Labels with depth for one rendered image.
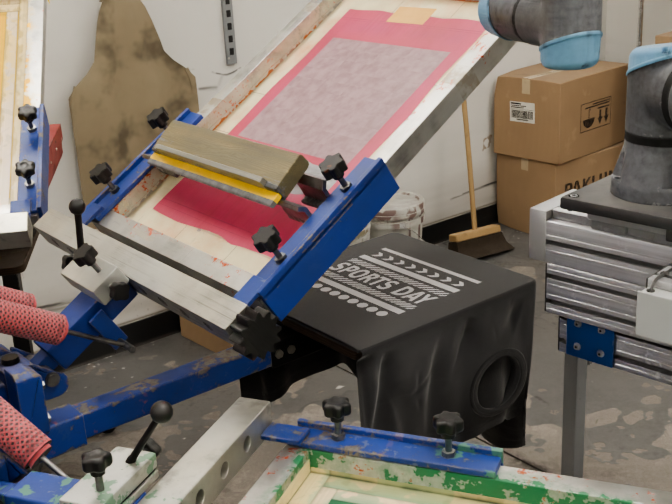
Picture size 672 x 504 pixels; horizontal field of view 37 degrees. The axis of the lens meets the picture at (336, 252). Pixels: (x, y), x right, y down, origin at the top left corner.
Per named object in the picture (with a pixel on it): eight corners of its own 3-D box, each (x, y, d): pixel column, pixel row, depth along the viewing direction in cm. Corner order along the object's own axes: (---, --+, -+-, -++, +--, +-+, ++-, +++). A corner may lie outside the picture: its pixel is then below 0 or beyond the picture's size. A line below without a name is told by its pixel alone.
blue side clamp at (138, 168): (204, 132, 210) (186, 107, 206) (217, 136, 207) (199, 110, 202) (103, 234, 201) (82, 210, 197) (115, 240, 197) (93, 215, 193)
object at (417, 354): (501, 407, 224) (502, 271, 213) (531, 422, 217) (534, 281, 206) (341, 488, 197) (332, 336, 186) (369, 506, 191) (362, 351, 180)
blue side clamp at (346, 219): (380, 182, 169) (362, 152, 165) (400, 188, 165) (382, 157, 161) (263, 313, 160) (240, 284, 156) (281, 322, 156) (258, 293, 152)
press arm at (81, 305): (122, 284, 175) (105, 266, 172) (139, 294, 171) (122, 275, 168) (50, 358, 170) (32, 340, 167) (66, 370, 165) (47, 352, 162)
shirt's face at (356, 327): (394, 233, 240) (394, 231, 240) (536, 281, 208) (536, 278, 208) (225, 288, 213) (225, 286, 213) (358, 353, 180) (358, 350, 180)
